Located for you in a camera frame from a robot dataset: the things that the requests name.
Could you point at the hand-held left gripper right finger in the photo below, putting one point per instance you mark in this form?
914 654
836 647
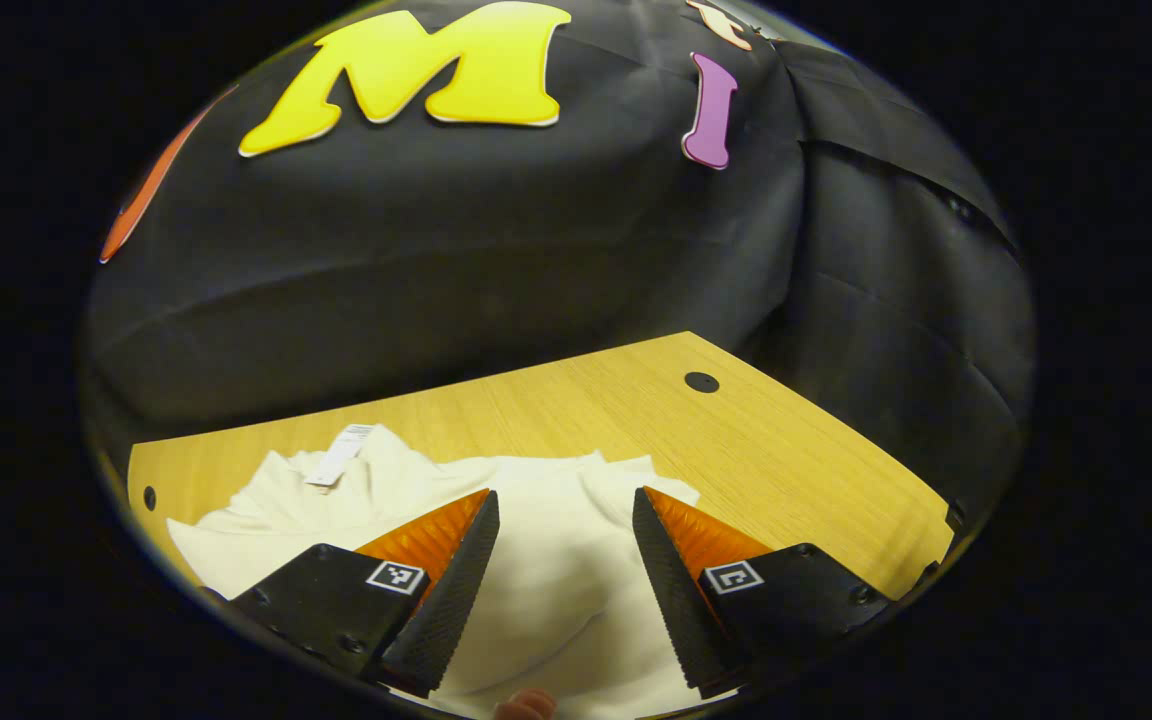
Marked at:
676 600

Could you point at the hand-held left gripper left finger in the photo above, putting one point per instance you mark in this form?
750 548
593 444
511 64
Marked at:
451 600

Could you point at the cream sweatshirt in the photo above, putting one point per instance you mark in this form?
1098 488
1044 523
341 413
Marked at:
536 560

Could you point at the black backdrop cloth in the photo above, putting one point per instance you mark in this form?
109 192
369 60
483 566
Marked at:
496 250

